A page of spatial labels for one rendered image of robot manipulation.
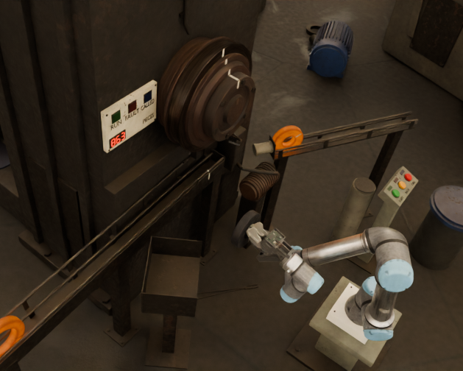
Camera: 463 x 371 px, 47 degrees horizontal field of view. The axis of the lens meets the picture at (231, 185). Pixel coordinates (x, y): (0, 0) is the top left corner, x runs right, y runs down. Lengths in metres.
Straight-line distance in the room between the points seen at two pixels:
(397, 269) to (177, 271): 0.86
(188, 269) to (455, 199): 1.58
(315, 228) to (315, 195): 0.27
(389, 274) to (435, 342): 1.18
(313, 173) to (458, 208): 0.97
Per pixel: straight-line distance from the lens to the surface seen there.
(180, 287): 2.16
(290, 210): 3.29
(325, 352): 2.76
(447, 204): 3.08
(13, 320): 1.98
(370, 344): 2.55
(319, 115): 4.03
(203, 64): 1.97
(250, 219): 2.01
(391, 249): 1.97
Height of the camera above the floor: 2.42
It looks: 46 degrees down
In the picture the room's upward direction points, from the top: 10 degrees clockwise
